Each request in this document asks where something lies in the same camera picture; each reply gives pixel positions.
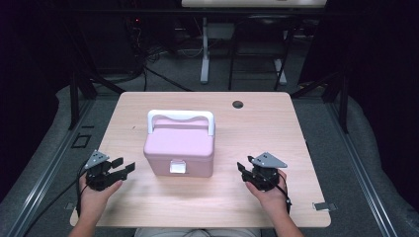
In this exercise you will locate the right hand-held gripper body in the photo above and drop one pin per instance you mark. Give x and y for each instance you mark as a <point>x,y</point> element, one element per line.
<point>263,174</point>

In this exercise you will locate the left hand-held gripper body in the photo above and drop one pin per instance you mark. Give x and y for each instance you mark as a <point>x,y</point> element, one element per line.
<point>99,179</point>

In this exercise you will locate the person's left hand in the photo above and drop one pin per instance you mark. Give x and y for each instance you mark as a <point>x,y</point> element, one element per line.
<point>95,199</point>

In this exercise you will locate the person's right hand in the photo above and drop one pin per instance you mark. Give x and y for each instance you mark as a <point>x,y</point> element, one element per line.
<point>271,199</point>

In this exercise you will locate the black metal stand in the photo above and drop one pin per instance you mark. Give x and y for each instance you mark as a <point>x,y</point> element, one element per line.
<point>74,98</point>
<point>344,105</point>

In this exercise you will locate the white desk leg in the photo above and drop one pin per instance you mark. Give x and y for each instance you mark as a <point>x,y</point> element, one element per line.
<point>280,72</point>
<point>205,65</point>

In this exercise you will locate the dark curtain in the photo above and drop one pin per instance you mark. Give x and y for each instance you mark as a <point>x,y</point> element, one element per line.
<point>29,98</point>
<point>385,82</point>

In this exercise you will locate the dark cabinet with red light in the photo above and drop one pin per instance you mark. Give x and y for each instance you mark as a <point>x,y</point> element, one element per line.
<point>108,42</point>

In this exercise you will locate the black chair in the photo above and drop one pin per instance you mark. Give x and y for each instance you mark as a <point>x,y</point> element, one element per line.
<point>260,33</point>

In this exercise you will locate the grey metal floor rail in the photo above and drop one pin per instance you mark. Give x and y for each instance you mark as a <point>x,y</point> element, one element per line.
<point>365,184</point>
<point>42,184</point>

